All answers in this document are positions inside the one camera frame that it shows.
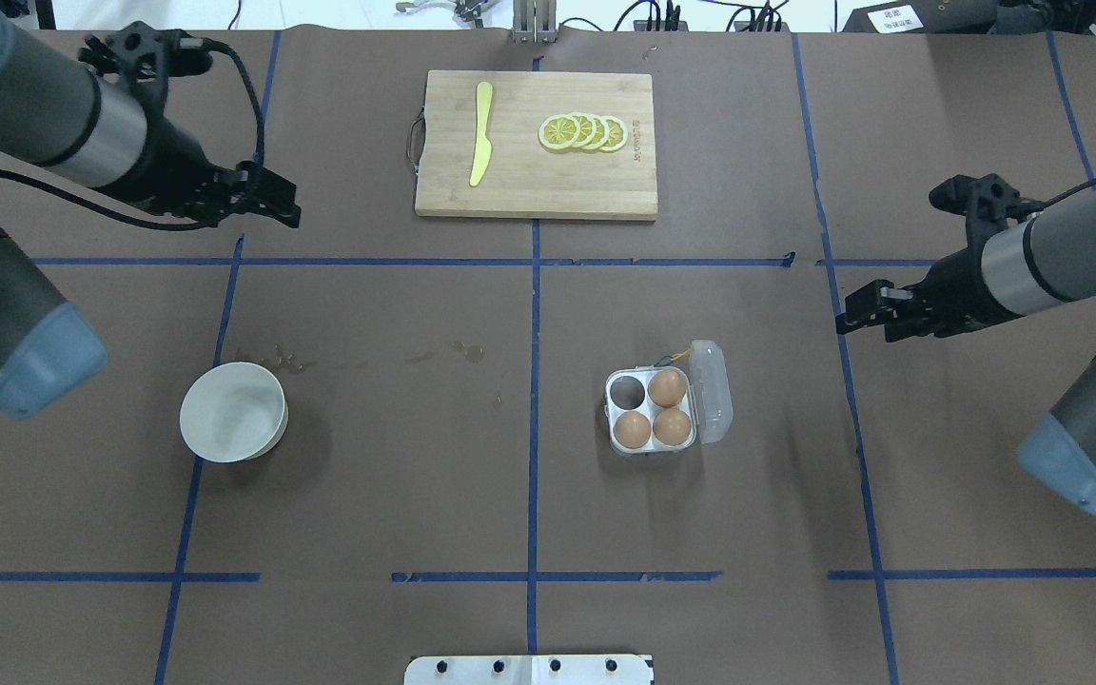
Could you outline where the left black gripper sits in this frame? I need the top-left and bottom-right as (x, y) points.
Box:
(129, 119), (302, 229)

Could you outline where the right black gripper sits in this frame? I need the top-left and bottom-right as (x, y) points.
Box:
(835, 250), (1001, 342)

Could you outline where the clear plastic egg box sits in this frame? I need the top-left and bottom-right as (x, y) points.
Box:
(603, 340), (734, 456)

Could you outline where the brown egg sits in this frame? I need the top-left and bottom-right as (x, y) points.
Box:
(653, 407), (695, 448)
(612, 409), (653, 450)
(647, 367), (689, 408)

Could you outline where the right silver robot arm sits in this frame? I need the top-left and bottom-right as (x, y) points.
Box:
(835, 174), (1096, 516)

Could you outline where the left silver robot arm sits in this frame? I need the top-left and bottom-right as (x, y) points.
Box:
(0, 12), (302, 420)

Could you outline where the brown egg in box front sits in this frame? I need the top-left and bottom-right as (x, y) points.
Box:
(653, 407), (695, 448)

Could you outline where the black speaker box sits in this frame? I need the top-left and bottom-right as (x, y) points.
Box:
(840, 1), (998, 34)

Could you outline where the yellow plastic knife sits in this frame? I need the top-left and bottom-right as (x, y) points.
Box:
(469, 81), (493, 187)

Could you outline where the white bowl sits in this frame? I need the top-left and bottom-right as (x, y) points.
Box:
(179, 362), (290, 463)

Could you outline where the wooden cutting board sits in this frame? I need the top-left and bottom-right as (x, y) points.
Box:
(414, 69), (658, 222)

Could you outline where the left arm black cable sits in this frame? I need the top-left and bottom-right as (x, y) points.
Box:
(0, 38), (269, 232)

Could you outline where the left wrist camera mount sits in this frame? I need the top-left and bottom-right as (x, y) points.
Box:
(77, 21), (216, 85)

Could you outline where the aluminium frame post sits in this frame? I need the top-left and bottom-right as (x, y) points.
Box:
(512, 0), (559, 44)

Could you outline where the white pedestal column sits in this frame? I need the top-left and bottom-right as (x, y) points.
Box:
(403, 654), (657, 684)

